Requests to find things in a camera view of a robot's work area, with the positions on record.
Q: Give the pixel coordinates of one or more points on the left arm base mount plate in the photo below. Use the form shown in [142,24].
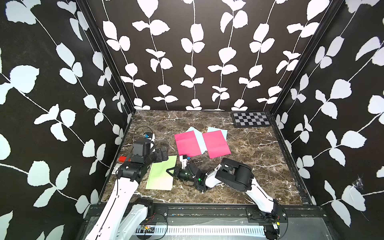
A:
[157,214]

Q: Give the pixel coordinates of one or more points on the white perforated rail strip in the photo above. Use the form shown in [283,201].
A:
[253,231]

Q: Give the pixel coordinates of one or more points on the pink paper sheet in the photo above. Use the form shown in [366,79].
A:
[187,144]
[216,144]

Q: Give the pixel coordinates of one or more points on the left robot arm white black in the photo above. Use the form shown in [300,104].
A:
[112,223]

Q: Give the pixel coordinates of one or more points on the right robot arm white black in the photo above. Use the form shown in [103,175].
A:
[236,175]

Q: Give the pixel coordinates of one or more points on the small red box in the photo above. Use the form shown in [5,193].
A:
[123,159]

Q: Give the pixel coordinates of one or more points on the yellow-green paper sheet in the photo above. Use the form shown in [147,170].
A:
[159,178]

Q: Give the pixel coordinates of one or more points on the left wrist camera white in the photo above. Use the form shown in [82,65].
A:
[150,136]

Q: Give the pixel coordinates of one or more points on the small electronics board with wires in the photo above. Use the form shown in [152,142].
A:
[145,229]

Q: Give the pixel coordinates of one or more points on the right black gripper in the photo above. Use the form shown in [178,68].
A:
[178,173]

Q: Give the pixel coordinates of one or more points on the checkerboard calibration board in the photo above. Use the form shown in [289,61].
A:
[250,119]

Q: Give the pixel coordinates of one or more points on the left light blue paper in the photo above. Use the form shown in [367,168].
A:
[200,139]

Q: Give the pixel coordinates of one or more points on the left pink paper sheet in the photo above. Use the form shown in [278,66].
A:
[187,144]

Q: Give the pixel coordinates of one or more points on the right pink paper sheet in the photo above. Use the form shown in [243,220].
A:
[216,144]

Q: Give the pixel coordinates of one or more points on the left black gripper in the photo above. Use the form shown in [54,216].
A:
[159,157]

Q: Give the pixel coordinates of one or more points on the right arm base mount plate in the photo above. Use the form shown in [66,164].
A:
[254,215]

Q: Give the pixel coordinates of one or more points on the playing card deck box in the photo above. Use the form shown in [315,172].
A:
[117,169]

